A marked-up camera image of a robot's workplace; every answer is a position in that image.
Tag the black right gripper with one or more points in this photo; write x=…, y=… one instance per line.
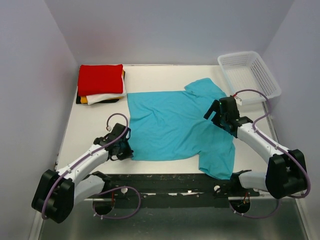
x=216, y=107

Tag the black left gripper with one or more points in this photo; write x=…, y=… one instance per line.
x=127, y=154

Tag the teal t shirt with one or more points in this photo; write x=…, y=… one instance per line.
x=170, y=125

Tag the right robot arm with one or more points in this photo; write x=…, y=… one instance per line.
x=286, y=174

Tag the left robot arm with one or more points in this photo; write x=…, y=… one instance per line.
x=59, y=191

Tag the white plastic mesh basket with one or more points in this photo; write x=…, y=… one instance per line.
x=246, y=70

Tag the white folded t shirt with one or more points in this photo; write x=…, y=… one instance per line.
x=107, y=97

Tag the yellow folded t shirt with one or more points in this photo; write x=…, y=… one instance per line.
x=104, y=98

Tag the black folded t shirt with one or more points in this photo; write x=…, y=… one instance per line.
x=82, y=100

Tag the red folded t shirt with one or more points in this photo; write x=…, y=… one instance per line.
x=100, y=79

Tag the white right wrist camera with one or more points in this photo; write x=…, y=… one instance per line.
x=238, y=100

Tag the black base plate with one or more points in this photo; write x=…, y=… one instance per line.
x=163, y=191

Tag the aluminium mounting rail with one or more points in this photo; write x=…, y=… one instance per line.
x=280, y=181

